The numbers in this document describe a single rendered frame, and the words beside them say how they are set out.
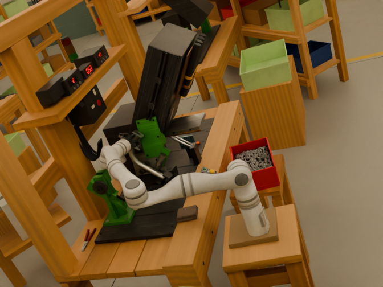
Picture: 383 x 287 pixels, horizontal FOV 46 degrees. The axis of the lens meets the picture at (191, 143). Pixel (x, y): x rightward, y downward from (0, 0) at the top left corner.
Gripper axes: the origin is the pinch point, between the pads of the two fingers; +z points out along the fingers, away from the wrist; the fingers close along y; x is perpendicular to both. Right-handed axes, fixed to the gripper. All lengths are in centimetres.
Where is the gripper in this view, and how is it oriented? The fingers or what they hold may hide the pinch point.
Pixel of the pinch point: (135, 138)
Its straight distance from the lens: 232.8
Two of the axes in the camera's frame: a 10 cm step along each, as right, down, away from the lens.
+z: 2.9, -2.9, 9.1
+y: -8.2, -5.6, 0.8
